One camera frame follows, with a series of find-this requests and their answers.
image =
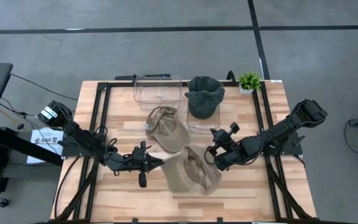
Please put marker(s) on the black curved hook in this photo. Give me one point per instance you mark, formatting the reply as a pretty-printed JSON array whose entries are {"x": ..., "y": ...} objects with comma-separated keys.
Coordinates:
[{"x": 235, "y": 80}]

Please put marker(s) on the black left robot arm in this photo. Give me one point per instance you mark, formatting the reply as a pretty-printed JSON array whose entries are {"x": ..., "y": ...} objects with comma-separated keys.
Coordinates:
[{"x": 79, "y": 137}]

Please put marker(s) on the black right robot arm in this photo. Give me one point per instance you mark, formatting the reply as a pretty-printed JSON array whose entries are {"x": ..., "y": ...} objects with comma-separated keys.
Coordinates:
[{"x": 275, "y": 137}]

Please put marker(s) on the white printed paper sheet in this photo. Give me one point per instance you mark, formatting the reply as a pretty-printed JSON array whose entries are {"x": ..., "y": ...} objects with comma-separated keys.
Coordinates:
[{"x": 42, "y": 152}]

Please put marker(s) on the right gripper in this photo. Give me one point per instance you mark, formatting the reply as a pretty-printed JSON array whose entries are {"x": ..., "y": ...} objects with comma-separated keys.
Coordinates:
[{"x": 233, "y": 129}]

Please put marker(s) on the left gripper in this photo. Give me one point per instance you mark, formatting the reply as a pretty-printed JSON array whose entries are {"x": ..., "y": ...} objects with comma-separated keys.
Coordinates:
[{"x": 142, "y": 161}]

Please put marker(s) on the small black edge clamp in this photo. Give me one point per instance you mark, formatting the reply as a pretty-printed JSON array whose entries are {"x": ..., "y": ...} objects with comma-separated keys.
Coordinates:
[
  {"x": 219, "y": 220},
  {"x": 134, "y": 221}
]

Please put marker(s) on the tan cap with white label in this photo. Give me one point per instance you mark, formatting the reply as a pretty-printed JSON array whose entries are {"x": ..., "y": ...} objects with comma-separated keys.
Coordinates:
[{"x": 168, "y": 130}]

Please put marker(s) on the dark green baseball cap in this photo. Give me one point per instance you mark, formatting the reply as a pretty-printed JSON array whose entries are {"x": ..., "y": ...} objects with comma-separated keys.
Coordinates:
[{"x": 204, "y": 99}]

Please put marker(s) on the small green potted plant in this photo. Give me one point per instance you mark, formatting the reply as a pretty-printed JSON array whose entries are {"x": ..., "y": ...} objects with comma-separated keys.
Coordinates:
[{"x": 250, "y": 81}]

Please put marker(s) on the black castor wheel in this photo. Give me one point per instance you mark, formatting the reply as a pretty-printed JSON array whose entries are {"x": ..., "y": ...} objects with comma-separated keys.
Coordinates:
[{"x": 2, "y": 203}]

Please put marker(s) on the small black plug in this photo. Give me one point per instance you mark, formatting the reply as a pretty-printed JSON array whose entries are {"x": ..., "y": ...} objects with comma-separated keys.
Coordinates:
[{"x": 20, "y": 126}]

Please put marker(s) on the tan baseball cap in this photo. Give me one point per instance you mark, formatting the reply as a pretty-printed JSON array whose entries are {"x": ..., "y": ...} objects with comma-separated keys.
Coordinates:
[{"x": 191, "y": 174}]

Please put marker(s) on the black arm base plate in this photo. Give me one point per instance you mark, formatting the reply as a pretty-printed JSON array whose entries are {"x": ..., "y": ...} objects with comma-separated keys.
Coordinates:
[
  {"x": 294, "y": 149},
  {"x": 70, "y": 151}
]

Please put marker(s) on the clear plastic bin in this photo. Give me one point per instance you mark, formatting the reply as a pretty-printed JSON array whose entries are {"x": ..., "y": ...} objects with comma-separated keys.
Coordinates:
[
  {"x": 204, "y": 126},
  {"x": 141, "y": 93}
]

